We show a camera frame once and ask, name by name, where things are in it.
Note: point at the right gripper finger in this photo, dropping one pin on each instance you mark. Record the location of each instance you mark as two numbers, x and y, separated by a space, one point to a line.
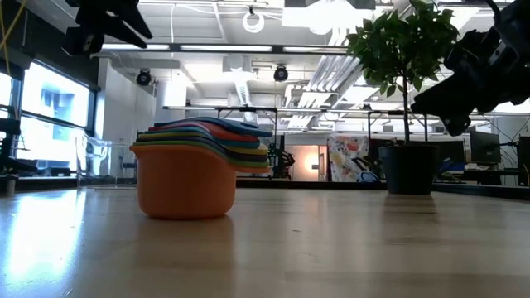
451 99
468 56

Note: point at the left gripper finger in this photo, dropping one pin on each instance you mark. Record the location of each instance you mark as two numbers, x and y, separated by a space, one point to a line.
120 31
136 18

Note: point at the red measuring cup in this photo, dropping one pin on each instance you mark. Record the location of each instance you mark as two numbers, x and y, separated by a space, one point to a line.
232 134

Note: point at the blue measuring cup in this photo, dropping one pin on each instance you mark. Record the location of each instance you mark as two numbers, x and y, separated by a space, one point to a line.
248 129

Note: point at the orange measuring cup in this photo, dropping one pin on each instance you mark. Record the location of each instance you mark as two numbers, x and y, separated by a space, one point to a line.
182 186

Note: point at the yellow measuring cup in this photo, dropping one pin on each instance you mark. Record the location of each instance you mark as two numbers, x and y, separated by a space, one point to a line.
252 150

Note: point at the background black robot arm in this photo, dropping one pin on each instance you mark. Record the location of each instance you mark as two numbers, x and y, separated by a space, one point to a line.
285 159

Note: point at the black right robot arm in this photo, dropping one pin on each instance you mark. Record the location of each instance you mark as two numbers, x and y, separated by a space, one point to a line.
521 5

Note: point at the clear plastic basket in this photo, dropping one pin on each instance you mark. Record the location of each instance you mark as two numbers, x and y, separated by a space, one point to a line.
103 165

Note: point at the ceiling light bar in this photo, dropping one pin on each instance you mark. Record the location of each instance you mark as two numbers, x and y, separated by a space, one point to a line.
157 46

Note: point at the black ceiling spotlight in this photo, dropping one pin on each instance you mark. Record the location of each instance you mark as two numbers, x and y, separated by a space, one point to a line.
143 77
280 73

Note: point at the black computer monitor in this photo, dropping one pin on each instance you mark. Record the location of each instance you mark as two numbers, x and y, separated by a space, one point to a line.
484 147

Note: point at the potted green plant black pot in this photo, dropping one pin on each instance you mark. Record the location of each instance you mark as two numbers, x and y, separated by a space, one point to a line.
403 54

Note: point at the floral patterned cloth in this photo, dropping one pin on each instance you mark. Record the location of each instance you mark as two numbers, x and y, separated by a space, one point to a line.
348 157

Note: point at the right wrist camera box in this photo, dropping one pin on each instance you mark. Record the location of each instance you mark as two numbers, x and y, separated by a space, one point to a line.
455 126

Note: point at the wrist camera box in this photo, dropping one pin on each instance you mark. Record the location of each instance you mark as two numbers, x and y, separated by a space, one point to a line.
83 41
455 126

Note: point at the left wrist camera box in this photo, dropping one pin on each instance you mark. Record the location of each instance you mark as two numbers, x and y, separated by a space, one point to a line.
83 41

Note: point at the black metal frame stand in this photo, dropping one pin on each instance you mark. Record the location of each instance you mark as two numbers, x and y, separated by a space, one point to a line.
256 109
369 128

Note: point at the black aluminium table frame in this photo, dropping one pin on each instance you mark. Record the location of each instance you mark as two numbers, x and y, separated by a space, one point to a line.
331 185

